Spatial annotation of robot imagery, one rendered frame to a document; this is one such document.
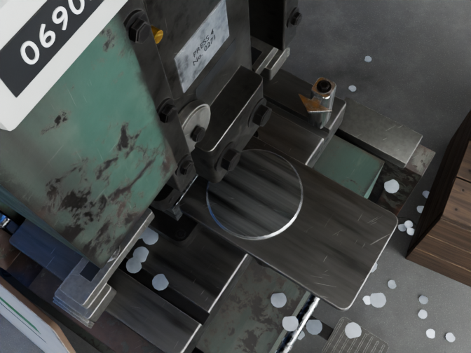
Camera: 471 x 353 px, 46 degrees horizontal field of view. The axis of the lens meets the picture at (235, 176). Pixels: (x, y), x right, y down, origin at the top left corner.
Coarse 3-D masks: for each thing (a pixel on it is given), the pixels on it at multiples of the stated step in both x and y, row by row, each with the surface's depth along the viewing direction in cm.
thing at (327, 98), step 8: (320, 80) 76; (328, 80) 76; (312, 88) 76; (320, 88) 75; (328, 88) 75; (312, 96) 76; (320, 96) 75; (328, 96) 75; (320, 104) 77; (328, 104) 77; (312, 120) 82; (320, 120) 81; (320, 128) 83
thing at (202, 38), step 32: (160, 0) 37; (192, 0) 41; (224, 0) 46; (160, 32) 38; (192, 32) 44; (224, 32) 49; (192, 64) 46; (224, 64) 53; (192, 96) 50; (224, 96) 55; (256, 96) 56; (192, 128) 51; (224, 128) 54; (256, 128) 62; (224, 160) 56
